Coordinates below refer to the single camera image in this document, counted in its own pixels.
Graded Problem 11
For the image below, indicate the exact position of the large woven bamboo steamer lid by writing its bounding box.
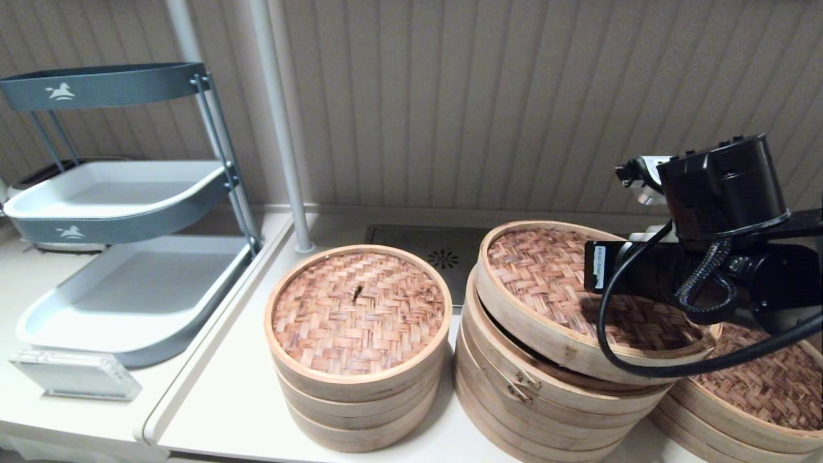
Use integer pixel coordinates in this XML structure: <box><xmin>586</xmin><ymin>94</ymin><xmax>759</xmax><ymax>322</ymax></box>
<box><xmin>476</xmin><ymin>221</ymin><xmax>723</xmax><ymax>387</ymax></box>

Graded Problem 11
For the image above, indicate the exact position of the right bamboo steamer stack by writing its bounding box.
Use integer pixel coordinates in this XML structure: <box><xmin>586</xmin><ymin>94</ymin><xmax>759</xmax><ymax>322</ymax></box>
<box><xmin>669</xmin><ymin>320</ymin><xmax>823</xmax><ymax>455</ymax></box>

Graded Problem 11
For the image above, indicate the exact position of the bamboo steamer with liner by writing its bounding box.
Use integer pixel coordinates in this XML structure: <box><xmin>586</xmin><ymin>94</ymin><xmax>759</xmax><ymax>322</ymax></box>
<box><xmin>462</xmin><ymin>267</ymin><xmax>674</xmax><ymax>433</ymax></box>

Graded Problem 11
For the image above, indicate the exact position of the large bamboo steamer basket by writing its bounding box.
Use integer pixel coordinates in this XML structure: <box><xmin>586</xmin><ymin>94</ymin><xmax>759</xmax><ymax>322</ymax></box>
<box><xmin>453</xmin><ymin>360</ymin><xmax>650</xmax><ymax>463</ymax></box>
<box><xmin>645</xmin><ymin>402</ymin><xmax>823</xmax><ymax>463</ymax></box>

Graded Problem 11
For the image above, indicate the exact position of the small woven bamboo steamer lid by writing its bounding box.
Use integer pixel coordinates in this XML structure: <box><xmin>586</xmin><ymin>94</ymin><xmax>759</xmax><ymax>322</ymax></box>
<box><xmin>264</xmin><ymin>244</ymin><xmax>452</xmax><ymax>403</ymax></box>

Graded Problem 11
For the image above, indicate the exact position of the small bamboo steamer basket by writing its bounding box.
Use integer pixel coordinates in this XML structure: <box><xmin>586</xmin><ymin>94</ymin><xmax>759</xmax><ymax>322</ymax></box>
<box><xmin>283</xmin><ymin>386</ymin><xmax>443</xmax><ymax>453</ymax></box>
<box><xmin>273</xmin><ymin>350</ymin><xmax>447</xmax><ymax>431</ymax></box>

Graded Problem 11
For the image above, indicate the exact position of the steel drain plate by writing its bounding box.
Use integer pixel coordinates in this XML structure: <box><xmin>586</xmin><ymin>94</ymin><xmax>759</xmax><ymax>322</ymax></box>
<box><xmin>365</xmin><ymin>224</ymin><xmax>493</xmax><ymax>308</ymax></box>

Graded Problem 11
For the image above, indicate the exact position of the white support pole with flange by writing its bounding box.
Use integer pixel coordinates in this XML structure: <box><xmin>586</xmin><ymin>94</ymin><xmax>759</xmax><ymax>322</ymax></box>
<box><xmin>249</xmin><ymin>0</ymin><xmax>317</xmax><ymax>255</ymax></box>

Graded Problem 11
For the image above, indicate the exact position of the grey-blue white-lined rack tray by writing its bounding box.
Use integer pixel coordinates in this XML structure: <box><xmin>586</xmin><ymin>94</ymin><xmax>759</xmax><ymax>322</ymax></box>
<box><xmin>16</xmin><ymin>233</ymin><xmax>257</xmax><ymax>368</ymax></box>

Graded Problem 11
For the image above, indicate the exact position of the grey-blue rack tray horse logo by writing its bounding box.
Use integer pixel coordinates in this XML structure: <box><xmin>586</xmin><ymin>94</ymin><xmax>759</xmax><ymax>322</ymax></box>
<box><xmin>0</xmin><ymin>62</ymin><xmax>208</xmax><ymax>113</ymax></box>
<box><xmin>3</xmin><ymin>159</ymin><xmax>232</xmax><ymax>245</ymax></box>

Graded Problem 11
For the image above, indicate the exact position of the clear acrylic warning sign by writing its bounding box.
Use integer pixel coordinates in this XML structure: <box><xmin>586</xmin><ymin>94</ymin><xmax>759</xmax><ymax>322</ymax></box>
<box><xmin>9</xmin><ymin>348</ymin><xmax>143</xmax><ymax>403</ymax></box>

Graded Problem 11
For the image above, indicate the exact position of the braided black arm cable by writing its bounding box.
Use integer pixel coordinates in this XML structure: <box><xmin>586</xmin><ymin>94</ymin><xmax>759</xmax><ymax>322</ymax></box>
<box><xmin>675</xmin><ymin>237</ymin><xmax>737</xmax><ymax>316</ymax></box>

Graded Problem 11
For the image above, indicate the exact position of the smooth black arm cable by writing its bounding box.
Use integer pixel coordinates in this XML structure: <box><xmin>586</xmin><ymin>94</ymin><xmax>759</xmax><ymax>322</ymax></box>
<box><xmin>596</xmin><ymin>219</ymin><xmax>823</xmax><ymax>379</ymax></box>

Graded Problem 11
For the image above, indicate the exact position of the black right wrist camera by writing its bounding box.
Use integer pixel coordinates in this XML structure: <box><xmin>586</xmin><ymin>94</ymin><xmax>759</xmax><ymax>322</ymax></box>
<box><xmin>615</xmin><ymin>154</ymin><xmax>671</xmax><ymax>206</ymax></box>

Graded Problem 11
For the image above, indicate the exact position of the grey-blue metal rack frame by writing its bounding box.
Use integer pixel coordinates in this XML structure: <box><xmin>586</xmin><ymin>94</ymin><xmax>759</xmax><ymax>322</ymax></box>
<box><xmin>31</xmin><ymin>73</ymin><xmax>263</xmax><ymax>255</ymax></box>

